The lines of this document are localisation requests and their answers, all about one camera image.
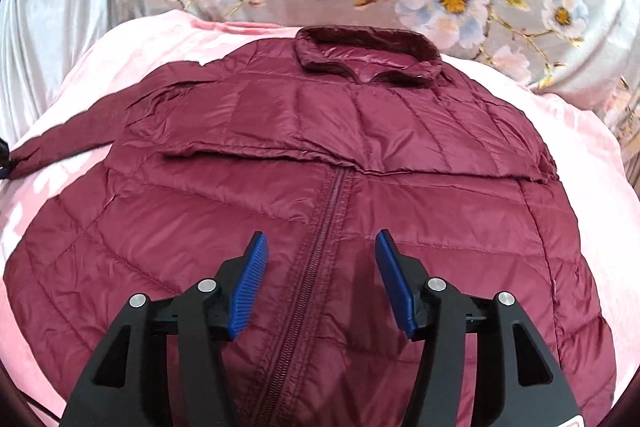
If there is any pink blanket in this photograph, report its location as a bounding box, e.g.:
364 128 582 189
0 9 640 427

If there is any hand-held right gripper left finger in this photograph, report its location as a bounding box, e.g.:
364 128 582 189
59 231 269 427

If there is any grey satin cloth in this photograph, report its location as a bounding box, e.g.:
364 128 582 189
0 0 131 148

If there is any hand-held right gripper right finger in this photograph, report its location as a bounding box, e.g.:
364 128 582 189
374 229 583 427

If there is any maroon puffer jacket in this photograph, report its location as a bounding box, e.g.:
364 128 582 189
2 25 618 427

